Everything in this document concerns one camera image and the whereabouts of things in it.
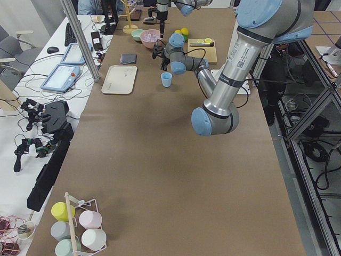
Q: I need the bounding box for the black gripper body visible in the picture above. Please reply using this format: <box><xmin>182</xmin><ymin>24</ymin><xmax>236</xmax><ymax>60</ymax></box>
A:
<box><xmin>148</xmin><ymin>7</ymin><xmax>168</xmax><ymax>22</ymax></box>
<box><xmin>152</xmin><ymin>44</ymin><xmax>169</xmax><ymax>64</ymax></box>

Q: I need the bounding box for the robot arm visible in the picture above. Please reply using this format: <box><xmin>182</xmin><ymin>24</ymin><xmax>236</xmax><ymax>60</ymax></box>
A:
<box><xmin>148</xmin><ymin>0</ymin><xmax>212</xmax><ymax>38</ymax></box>
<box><xmin>152</xmin><ymin>1</ymin><xmax>315</xmax><ymax>136</ymax></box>

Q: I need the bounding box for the light blue cup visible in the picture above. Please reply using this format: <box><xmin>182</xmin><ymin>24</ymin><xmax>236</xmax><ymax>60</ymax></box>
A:
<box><xmin>160</xmin><ymin>72</ymin><xmax>172</xmax><ymax>87</ymax></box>

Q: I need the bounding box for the metal ice scoop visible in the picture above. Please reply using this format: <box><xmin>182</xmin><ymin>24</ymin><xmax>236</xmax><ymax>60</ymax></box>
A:
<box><xmin>143</xmin><ymin>17</ymin><xmax>157</xmax><ymax>24</ymax></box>

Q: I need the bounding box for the wooden cup stand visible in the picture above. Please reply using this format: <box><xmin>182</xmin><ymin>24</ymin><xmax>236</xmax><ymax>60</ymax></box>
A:
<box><xmin>122</xmin><ymin>0</ymin><xmax>138</xmax><ymax>34</ymax></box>

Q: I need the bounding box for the pink cup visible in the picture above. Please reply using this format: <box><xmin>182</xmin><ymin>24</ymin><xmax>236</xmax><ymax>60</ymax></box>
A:
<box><xmin>79</xmin><ymin>210</ymin><xmax>102</xmax><ymax>229</ymax></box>

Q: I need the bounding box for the yellow-green cup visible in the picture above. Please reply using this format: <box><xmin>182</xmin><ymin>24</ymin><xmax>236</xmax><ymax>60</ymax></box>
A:
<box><xmin>51</xmin><ymin>202</ymin><xmax>68</xmax><ymax>222</ymax></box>

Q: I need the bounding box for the white cup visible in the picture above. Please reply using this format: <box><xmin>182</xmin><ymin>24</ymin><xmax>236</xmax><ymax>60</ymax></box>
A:
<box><xmin>81</xmin><ymin>229</ymin><xmax>107</xmax><ymax>251</ymax></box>

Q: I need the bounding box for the grey-blue cup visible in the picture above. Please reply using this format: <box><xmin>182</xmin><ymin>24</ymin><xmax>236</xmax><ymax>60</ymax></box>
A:
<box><xmin>50</xmin><ymin>221</ymin><xmax>70</xmax><ymax>241</ymax></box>

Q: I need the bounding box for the mint cup in rack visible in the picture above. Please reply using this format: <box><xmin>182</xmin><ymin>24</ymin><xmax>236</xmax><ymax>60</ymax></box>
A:
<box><xmin>55</xmin><ymin>239</ymin><xmax>73</xmax><ymax>256</ymax></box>

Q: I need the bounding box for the pink bowl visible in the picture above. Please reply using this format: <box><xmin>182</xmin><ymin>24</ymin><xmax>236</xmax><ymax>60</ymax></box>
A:
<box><xmin>140</xmin><ymin>29</ymin><xmax>160</xmax><ymax>49</ymax></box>

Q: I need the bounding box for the mint green bowl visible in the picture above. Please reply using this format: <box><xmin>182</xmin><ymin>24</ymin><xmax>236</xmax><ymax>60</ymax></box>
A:
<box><xmin>131</xmin><ymin>29</ymin><xmax>144</xmax><ymax>42</ymax></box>

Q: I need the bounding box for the grey folded cloth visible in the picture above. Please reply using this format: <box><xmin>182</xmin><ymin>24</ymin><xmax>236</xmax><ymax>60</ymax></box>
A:
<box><xmin>120</xmin><ymin>53</ymin><xmax>137</xmax><ymax>65</ymax></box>

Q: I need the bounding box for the wooden cutting board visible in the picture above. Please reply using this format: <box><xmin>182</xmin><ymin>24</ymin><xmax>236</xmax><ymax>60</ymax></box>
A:
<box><xmin>185</xmin><ymin>38</ymin><xmax>217</xmax><ymax>64</ymax></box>

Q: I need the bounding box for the cream rabbit tray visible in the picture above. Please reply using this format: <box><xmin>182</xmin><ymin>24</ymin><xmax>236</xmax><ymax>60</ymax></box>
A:
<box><xmin>101</xmin><ymin>65</ymin><xmax>137</xmax><ymax>95</ymax></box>

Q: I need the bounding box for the blue teach pendant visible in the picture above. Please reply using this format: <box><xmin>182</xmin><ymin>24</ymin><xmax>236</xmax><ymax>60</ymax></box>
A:
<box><xmin>60</xmin><ymin>43</ymin><xmax>85</xmax><ymax>66</ymax></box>
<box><xmin>40</xmin><ymin>64</ymin><xmax>80</xmax><ymax>92</ymax></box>

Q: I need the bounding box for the knife with metal handle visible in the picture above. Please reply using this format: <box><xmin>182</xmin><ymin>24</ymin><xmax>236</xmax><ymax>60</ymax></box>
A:
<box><xmin>189</xmin><ymin>42</ymin><xmax>215</xmax><ymax>47</ymax></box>

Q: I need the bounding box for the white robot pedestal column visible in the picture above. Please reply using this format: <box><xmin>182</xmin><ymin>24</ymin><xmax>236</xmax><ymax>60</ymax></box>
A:
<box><xmin>211</xmin><ymin>69</ymin><xmax>251</xmax><ymax>95</ymax></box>

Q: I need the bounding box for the white wire cup rack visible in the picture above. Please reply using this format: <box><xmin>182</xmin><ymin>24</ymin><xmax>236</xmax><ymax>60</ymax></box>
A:
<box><xmin>64</xmin><ymin>192</ymin><xmax>107</xmax><ymax>255</ymax></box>

